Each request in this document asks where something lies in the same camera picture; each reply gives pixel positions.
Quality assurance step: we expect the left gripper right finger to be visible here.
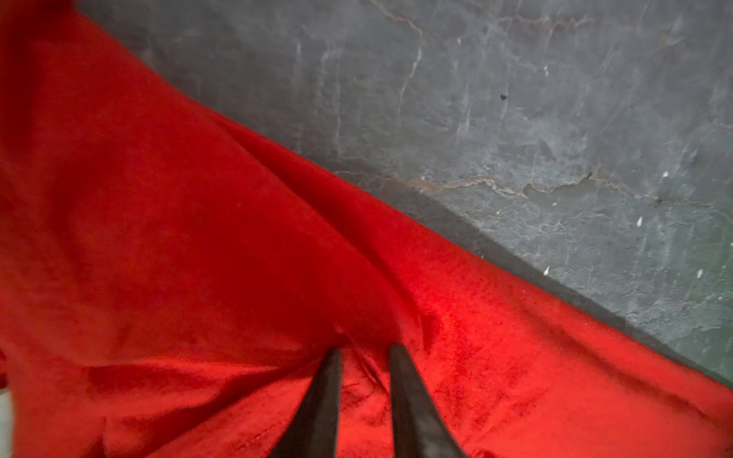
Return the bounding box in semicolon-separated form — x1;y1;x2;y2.
389;345;466;458

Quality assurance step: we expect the red t shirt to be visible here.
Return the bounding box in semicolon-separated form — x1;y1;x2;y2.
1;1;732;457

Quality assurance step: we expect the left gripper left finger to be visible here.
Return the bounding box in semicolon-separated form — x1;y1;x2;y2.
268;348;343;458

